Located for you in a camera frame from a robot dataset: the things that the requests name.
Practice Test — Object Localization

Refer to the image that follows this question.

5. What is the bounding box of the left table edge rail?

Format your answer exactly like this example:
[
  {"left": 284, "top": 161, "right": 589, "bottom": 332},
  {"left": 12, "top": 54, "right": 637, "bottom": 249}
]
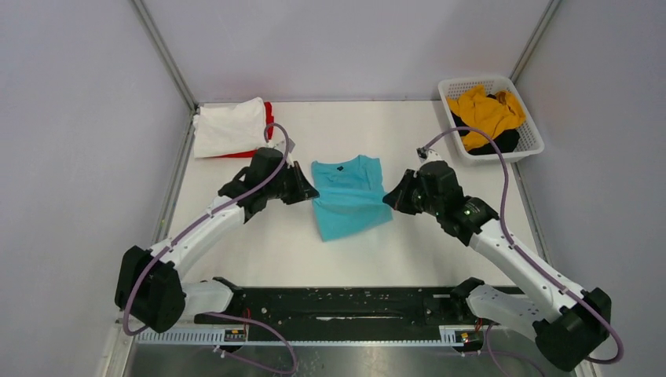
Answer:
[{"left": 151, "top": 109, "right": 199, "bottom": 244}]

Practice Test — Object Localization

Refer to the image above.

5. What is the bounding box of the turquoise t-shirt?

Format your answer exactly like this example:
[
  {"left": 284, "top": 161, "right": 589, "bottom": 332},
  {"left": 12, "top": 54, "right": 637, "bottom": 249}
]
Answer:
[{"left": 310, "top": 155, "right": 393, "bottom": 242}]

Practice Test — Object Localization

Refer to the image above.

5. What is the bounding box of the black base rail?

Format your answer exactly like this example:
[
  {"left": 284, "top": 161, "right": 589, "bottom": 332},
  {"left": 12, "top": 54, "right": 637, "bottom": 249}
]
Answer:
[{"left": 225, "top": 287, "right": 478, "bottom": 343}]

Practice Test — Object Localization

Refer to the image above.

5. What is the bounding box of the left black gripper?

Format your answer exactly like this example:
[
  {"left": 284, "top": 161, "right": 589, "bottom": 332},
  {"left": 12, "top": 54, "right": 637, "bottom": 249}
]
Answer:
[{"left": 265, "top": 160, "right": 319, "bottom": 205}]

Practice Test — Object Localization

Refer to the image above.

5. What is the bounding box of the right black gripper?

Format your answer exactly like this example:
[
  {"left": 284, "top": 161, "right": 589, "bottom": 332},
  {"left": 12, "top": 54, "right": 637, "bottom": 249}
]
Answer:
[{"left": 384, "top": 169, "right": 443, "bottom": 217}]

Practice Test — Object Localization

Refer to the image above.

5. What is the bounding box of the white plastic basket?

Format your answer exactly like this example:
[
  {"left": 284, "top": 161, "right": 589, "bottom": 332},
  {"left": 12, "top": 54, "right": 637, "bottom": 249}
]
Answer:
[{"left": 437, "top": 75, "right": 544, "bottom": 163}]

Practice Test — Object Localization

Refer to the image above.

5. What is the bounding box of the right table edge rail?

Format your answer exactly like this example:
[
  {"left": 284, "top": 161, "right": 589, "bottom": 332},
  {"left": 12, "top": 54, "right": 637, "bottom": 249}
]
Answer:
[{"left": 511, "top": 163, "right": 552, "bottom": 265}]

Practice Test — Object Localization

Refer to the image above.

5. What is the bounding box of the table edge rail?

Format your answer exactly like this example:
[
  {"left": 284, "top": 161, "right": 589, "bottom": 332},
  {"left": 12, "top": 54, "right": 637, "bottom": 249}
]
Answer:
[
  {"left": 151, "top": 109, "right": 199, "bottom": 244},
  {"left": 511, "top": 163, "right": 552, "bottom": 265}
]

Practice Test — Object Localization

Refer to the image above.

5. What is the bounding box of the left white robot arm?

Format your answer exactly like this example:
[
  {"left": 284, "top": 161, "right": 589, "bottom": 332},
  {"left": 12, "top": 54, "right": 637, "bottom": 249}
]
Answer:
[{"left": 114, "top": 148, "right": 320, "bottom": 333}]

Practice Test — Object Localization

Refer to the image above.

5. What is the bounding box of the right corner aluminium post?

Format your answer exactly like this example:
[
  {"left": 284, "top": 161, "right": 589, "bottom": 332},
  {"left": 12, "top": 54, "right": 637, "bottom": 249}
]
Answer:
[{"left": 509, "top": 0, "right": 563, "bottom": 83}]

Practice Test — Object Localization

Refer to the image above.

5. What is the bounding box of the yellow t-shirt in basket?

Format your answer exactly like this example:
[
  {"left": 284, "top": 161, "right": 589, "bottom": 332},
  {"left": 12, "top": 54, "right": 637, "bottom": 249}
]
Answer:
[{"left": 446, "top": 85, "right": 527, "bottom": 152}]

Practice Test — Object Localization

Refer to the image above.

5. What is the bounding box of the red folded t-shirt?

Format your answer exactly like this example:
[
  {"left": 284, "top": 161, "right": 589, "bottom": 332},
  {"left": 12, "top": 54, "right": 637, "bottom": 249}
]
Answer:
[{"left": 219, "top": 101, "right": 275, "bottom": 159}]

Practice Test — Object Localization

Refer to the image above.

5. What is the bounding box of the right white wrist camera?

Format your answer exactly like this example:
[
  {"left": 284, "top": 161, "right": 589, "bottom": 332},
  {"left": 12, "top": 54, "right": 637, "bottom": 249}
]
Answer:
[{"left": 416, "top": 147, "right": 442, "bottom": 164}]

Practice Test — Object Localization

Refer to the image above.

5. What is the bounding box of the left corner aluminium post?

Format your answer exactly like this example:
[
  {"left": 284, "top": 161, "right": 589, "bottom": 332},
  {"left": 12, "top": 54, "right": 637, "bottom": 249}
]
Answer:
[{"left": 130, "top": 0, "right": 198, "bottom": 112}]

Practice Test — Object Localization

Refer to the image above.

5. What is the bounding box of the corner aluminium post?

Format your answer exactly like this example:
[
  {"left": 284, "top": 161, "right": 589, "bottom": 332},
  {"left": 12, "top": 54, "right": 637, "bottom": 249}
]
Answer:
[
  {"left": 130, "top": 0, "right": 198, "bottom": 112},
  {"left": 509, "top": 0, "right": 563, "bottom": 83}
]

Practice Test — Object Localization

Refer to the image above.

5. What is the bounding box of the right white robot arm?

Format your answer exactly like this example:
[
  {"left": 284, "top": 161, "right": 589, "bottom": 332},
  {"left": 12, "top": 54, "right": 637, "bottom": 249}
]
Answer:
[{"left": 382, "top": 160, "right": 612, "bottom": 372}]

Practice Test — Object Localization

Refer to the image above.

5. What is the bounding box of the white slotted cable duct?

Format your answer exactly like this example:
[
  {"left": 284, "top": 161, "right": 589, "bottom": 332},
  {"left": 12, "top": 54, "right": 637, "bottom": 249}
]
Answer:
[{"left": 132, "top": 324, "right": 482, "bottom": 349}]

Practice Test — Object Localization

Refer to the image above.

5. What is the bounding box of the white folded t-shirt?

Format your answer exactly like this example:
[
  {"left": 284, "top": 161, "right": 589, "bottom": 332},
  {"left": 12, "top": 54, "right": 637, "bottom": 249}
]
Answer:
[{"left": 193, "top": 97, "right": 268, "bottom": 159}]

